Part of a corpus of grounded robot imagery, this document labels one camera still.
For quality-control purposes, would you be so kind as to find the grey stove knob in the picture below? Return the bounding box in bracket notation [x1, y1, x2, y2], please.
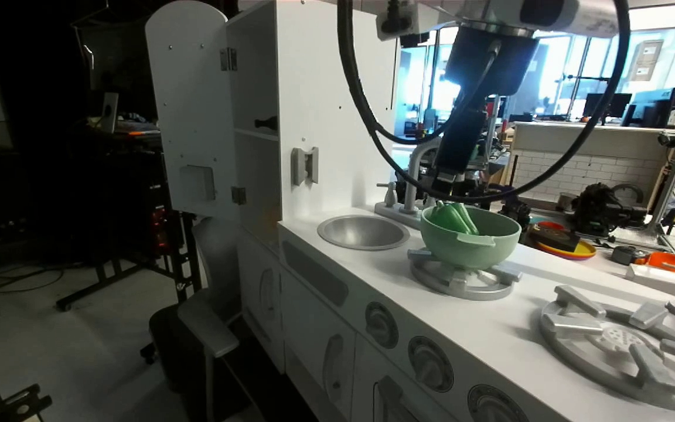
[360, 299, 400, 351]
[405, 333, 456, 395]
[463, 381, 529, 422]

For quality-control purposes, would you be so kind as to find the black monitor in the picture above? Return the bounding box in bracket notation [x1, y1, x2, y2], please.
[582, 88, 635, 121]

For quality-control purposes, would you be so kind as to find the green plastic toy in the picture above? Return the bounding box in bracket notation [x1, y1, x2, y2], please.
[429, 199, 483, 236]

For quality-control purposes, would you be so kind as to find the grey burner grate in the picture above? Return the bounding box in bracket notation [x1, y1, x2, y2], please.
[537, 283, 675, 415]
[405, 246, 523, 302]

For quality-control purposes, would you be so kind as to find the small black object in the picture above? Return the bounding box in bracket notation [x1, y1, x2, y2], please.
[610, 243, 639, 267]

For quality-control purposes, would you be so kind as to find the yellow plate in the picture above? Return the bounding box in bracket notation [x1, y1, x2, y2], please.
[529, 217, 599, 263]

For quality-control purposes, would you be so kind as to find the silver sink basin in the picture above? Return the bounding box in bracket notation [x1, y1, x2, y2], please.
[317, 213, 412, 252]

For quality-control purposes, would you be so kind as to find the black bag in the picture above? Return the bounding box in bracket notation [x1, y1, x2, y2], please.
[569, 181, 651, 236]

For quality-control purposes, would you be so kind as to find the white upper cabinet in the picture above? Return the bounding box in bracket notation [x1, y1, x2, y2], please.
[223, 0, 405, 230]

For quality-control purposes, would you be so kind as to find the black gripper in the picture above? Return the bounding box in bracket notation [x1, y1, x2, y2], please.
[429, 28, 538, 205]

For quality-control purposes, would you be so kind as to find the green bowl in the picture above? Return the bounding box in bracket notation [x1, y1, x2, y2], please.
[420, 199, 526, 274]

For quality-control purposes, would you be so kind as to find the white flat box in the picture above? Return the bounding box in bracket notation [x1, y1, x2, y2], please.
[629, 263, 675, 291]

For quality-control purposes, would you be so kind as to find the grey toy faucet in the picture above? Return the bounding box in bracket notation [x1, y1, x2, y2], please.
[372, 136, 447, 230]

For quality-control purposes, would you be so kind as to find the black metal floor stand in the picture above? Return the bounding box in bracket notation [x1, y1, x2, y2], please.
[53, 208, 200, 313]

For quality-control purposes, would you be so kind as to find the white brick-pattern counter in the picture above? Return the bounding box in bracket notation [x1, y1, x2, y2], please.
[511, 118, 675, 215]

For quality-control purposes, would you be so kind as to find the framed wall picture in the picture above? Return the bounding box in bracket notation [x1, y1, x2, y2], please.
[625, 38, 665, 84]

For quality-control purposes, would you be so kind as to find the white arched cabinet door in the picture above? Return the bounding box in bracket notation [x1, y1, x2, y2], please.
[142, 0, 241, 223]

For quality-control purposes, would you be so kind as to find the orange tool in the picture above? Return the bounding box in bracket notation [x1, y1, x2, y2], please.
[635, 249, 675, 277]

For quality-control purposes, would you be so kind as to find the grey plastic bracket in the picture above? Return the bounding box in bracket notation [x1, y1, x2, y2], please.
[289, 144, 320, 188]

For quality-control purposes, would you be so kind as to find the black stand with grey top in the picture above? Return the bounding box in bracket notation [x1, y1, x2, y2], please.
[147, 287, 274, 422]

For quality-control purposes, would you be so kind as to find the white toy kitchen unit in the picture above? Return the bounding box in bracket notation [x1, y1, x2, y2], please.
[195, 203, 675, 422]

